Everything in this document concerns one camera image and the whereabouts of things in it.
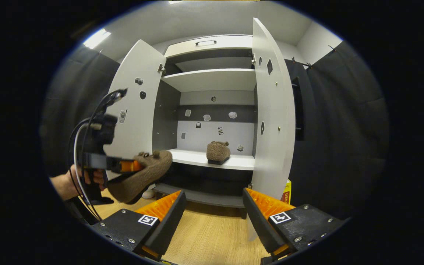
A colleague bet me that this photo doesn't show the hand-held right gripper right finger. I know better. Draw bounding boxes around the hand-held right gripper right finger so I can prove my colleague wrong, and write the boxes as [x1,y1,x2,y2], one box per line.
[242,188,345,261]

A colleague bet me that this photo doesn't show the white and grey shoe cabinet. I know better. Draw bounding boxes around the white and grey shoe cabinet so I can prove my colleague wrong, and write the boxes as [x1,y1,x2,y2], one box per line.
[152,35,258,219]

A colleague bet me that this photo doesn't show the white cabinet door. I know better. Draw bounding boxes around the white cabinet door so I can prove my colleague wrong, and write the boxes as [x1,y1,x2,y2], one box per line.
[247,18,296,241]
[103,39,166,181]

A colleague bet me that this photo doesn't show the white rounded object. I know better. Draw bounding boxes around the white rounded object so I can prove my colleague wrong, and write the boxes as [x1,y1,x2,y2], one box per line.
[141,183,156,199]

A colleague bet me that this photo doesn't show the white cable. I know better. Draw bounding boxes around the white cable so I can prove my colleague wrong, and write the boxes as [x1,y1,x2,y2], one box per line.
[73,123,93,206]

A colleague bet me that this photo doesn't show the brown fluffy shoe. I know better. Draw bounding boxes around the brown fluffy shoe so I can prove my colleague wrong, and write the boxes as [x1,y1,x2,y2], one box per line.
[206,141,231,165]
[108,150,173,205]

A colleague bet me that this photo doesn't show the black cable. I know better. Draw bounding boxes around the black cable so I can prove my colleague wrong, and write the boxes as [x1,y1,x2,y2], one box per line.
[68,88,128,221]

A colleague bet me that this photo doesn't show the yellow cardboard box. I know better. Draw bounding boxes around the yellow cardboard box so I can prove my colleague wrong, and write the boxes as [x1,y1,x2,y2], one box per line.
[280,179,292,205]

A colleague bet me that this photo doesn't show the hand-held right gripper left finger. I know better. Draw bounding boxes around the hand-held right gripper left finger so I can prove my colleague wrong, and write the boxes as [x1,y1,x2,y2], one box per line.
[91,190,187,262]

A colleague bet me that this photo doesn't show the black backdrop cloth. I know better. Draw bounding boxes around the black backdrop cloth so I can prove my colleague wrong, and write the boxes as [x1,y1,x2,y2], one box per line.
[284,40,391,221]
[41,46,120,177]

